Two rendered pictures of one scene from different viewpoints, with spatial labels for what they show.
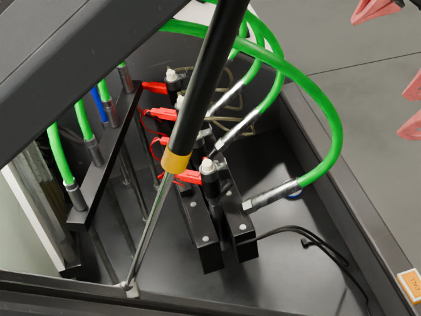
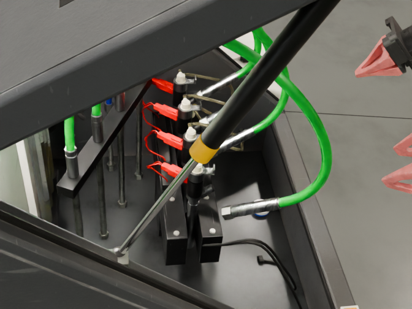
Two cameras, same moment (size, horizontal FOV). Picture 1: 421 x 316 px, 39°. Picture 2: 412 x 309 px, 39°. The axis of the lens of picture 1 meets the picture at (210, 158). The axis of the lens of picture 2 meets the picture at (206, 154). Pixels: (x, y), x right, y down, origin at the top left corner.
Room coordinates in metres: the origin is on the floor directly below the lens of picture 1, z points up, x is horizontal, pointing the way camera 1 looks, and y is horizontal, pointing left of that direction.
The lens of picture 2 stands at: (-0.03, 0.05, 1.79)
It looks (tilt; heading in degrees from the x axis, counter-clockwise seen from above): 44 degrees down; 355
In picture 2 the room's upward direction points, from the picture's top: 7 degrees clockwise
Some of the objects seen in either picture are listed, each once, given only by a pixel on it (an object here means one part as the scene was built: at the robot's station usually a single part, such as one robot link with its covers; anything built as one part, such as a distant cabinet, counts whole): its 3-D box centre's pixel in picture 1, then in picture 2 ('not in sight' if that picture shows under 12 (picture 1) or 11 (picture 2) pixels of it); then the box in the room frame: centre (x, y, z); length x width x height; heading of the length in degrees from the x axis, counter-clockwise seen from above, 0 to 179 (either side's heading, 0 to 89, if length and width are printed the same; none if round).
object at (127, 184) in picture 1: (117, 155); (110, 137); (0.88, 0.18, 0.93); 0.02 x 0.02 x 0.19; 8
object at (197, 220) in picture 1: (204, 194); (181, 192); (0.75, 0.02, 0.91); 0.34 x 0.10 x 0.15; 8
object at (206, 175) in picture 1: (222, 208); (198, 209); (0.64, 0.00, 1.00); 0.05 x 0.03 x 0.21; 98
